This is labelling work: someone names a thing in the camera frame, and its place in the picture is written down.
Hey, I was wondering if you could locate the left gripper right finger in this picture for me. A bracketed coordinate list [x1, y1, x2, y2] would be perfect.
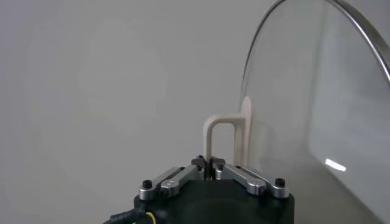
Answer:
[210, 155, 290, 200]

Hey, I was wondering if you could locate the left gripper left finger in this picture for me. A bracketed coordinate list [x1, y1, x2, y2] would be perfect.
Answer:
[138, 155, 208, 201]

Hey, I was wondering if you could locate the glass lid with cream handle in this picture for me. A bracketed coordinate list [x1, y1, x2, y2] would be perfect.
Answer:
[202, 0, 390, 224]

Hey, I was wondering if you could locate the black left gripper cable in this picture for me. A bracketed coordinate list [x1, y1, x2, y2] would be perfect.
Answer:
[102, 206, 158, 224]

